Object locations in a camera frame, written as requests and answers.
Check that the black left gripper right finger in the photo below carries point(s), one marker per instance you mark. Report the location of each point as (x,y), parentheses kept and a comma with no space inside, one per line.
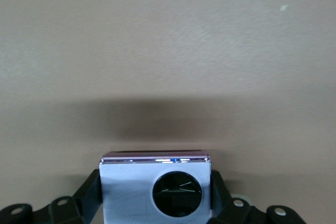
(221,197)

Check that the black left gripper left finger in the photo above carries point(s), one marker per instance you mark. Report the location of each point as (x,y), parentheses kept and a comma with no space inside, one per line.
(84,203)

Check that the lilac flip phone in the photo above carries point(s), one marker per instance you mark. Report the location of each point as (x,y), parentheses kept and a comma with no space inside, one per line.
(126,190)

